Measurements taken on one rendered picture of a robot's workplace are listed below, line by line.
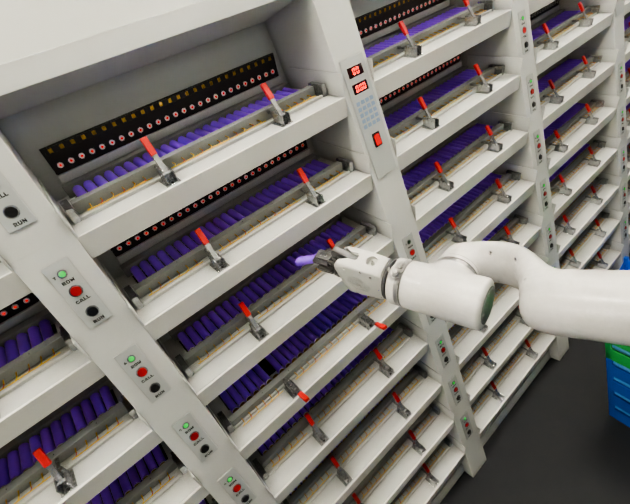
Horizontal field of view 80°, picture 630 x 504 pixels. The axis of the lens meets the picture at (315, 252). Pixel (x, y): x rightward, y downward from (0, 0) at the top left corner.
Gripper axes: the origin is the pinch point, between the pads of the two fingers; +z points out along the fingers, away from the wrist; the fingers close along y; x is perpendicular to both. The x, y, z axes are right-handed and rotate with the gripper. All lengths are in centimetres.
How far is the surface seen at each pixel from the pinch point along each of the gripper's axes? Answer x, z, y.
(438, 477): -19, -12, 106
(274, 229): 2.1, 13.7, -4.4
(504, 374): 31, -19, 120
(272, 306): -9.8, 16.0, 11.3
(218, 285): -15.0, 14.9, -6.8
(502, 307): 44, -16, 85
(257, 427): -34.2, 11.2, 24.4
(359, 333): -1.5, 4.1, 33.5
